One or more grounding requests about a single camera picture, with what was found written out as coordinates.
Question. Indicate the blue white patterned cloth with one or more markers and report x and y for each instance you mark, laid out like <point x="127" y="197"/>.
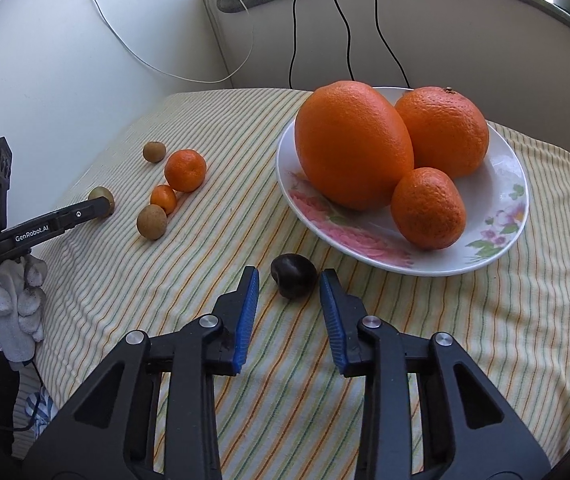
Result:
<point x="40" y="410"/>

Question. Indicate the dark plum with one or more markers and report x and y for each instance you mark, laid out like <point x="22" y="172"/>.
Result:
<point x="292" y="275"/>

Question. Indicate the large orange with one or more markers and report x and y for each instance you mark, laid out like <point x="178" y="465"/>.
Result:
<point x="352" y="145"/>
<point x="445" y="130"/>

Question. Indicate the striped tablecloth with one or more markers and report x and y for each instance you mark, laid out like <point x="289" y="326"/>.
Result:
<point x="165" y="285"/>

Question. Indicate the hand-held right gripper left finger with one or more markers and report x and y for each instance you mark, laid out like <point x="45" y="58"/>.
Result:
<point x="247" y="310"/>

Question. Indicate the small kumquat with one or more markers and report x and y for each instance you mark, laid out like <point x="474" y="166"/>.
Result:
<point x="164" y="199"/>

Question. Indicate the white board panel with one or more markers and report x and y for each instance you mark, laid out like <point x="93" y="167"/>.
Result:
<point x="65" y="85"/>

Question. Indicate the mandarin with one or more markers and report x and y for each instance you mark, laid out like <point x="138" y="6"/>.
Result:
<point x="185" y="170"/>
<point x="427" y="208"/>

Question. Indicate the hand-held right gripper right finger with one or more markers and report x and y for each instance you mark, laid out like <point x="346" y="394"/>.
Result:
<point x="332" y="315"/>

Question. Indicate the small brown fruit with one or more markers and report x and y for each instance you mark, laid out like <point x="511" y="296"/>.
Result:
<point x="151" y="221"/>
<point x="154" y="152"/>
<point x="100" y="194"/>

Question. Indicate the person's left hand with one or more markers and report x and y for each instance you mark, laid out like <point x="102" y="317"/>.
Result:
<point x="5" y="300"/>

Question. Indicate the floral white plate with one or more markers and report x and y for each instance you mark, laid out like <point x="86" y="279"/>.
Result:
<point x="495" y="195"/>

